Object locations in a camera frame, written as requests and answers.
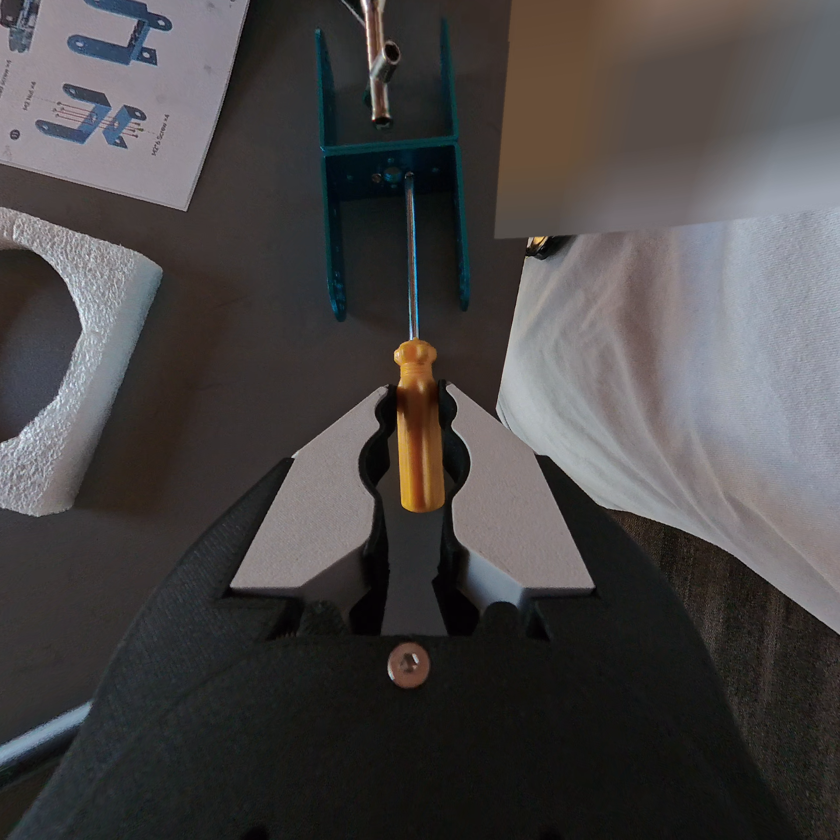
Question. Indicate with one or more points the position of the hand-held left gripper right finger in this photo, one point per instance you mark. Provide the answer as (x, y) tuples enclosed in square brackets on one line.
[(518, 518)]

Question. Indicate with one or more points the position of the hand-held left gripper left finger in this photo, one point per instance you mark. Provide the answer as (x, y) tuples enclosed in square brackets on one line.
[(308, 518)]

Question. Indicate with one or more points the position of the blue metal bracket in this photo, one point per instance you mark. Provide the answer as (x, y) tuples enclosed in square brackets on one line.
[(348, 174)]

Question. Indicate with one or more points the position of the metal cross socket wrench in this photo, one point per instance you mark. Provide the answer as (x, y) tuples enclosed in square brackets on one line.
[(377, 98)]

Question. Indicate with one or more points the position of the dark grey desk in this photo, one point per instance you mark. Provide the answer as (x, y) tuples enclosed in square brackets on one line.
[(229, 328)]

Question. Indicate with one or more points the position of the white shirt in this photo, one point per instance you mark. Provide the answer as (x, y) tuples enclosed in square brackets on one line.
[(656, 394)]

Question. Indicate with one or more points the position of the grey pants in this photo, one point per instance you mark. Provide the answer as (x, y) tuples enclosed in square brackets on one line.
[(754, 689)]

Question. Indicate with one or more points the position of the white foam packing block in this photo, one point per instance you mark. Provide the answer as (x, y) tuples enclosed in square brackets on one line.
[(111, 295)]

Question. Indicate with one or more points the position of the silver metal bar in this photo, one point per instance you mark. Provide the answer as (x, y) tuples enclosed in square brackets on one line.
[(39, 735)]

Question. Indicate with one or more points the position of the white instruction manual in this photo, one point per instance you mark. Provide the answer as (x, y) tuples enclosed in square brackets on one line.
[(184, 131)]

